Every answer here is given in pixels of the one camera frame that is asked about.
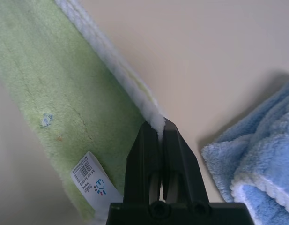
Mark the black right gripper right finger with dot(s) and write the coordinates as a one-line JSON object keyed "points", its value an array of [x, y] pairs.
{"points": [[184, 168]]}

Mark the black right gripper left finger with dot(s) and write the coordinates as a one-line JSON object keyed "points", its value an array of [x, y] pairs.
{"points": [[142, 168]]}

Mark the green towel white trim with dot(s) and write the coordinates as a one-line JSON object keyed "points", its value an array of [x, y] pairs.
{"points": [[53, 82]]}

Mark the folded blue towel white trim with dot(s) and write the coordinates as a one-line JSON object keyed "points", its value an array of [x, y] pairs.
{"points": [[263, 152]]}

